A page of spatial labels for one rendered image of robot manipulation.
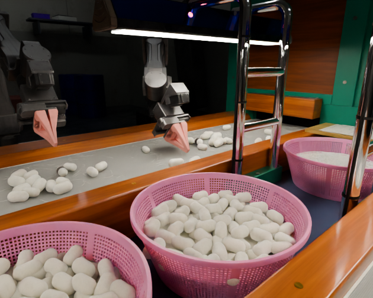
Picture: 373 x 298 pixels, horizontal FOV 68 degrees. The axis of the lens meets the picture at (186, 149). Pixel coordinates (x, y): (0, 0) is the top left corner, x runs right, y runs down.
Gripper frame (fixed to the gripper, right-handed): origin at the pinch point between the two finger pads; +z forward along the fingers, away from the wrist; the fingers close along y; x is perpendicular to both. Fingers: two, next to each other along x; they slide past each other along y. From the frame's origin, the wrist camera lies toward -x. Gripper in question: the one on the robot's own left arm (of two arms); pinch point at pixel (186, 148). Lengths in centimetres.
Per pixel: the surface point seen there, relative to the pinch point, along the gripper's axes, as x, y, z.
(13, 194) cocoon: -0.5, -40.5, 0.7
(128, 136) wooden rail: 14.9, -4.9, -17.0
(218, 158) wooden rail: -8.3, -0.5, 8.9
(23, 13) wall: 296, 92, -525
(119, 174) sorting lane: 1.3, -19.9, 1.3
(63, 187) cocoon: -1.7, -32.8, 2.4
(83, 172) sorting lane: 5.1, -25.8, -3.1
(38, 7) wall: 287, 118, -532
